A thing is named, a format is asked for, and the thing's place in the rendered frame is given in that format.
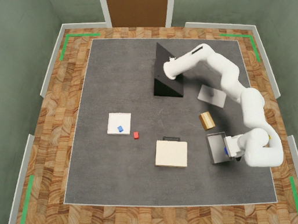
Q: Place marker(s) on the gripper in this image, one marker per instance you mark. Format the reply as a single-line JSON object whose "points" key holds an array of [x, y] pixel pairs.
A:
{"points": [[240, 153]]}

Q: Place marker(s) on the brown cardboard box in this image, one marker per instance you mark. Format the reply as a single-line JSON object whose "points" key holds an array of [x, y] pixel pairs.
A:
{"points": [[206, 121]]}

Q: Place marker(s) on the small red block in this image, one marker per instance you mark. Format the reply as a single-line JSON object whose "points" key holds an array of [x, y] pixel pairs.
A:
{"points": [[136, 135]]}

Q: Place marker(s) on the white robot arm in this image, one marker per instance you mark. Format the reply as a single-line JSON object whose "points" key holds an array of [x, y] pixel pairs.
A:
{"points": [[252, 104]]}

